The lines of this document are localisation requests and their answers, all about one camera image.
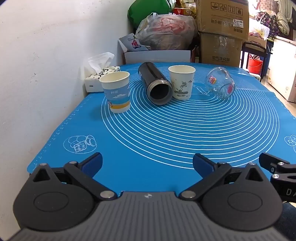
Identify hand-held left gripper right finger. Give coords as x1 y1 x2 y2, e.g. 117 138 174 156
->
179 153 269 201

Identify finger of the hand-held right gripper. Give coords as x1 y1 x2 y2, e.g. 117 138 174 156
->
258 152 296 178

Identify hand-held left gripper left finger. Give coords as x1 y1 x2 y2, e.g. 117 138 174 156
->
29 152 118 201

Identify blue printed paper cup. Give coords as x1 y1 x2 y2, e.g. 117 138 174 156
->
99 71 131 114

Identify clear glass cup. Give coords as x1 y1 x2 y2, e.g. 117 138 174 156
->
205 67 236 100

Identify white paper cup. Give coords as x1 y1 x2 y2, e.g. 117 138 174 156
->
168 65 196 101

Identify person's leg in jeans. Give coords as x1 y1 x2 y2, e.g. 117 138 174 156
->
276 202 296 240

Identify blue silicone baking mat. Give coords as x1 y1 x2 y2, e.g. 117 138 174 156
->
27 61 296 200

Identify white tissue box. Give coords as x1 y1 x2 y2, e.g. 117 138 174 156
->
80 52 121 93

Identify white chest freezer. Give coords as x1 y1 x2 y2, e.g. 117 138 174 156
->
267 35 296 104

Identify red bucket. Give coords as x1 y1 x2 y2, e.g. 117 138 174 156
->
248 58 263 74

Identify black thermos flask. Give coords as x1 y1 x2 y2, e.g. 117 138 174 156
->
138 62 173 105

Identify black metal cart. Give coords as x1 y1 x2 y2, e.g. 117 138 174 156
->
240 42 272 82

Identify taped cardboard box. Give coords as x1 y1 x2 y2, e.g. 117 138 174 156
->
199 31 243 68

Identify white open box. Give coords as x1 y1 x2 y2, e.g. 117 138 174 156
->
118 37 193 65

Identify small cardboard box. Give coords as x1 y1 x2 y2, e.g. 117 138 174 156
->
248 32 268 48

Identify small printed pouch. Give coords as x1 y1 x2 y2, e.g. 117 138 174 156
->
120 34 151 52

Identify floral cloth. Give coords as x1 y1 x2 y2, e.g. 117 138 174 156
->
255 11 278 38

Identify clear plastic bag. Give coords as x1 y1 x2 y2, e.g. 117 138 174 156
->
135 13 199 51

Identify pile of clothes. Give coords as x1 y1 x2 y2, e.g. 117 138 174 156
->
276 0 296 37

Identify large cardboard box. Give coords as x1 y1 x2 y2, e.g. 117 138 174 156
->
196 0 250 41

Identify green bag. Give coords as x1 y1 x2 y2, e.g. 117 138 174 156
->
128 0 176 30

